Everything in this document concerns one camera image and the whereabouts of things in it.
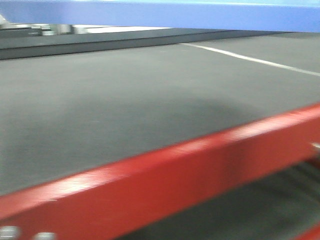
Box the blue plastic tray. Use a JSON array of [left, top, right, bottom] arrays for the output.
[[0, 0, 320, 33]]

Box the red metal shelf beam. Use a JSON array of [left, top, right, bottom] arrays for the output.
[[0, 104, 320, 240]]

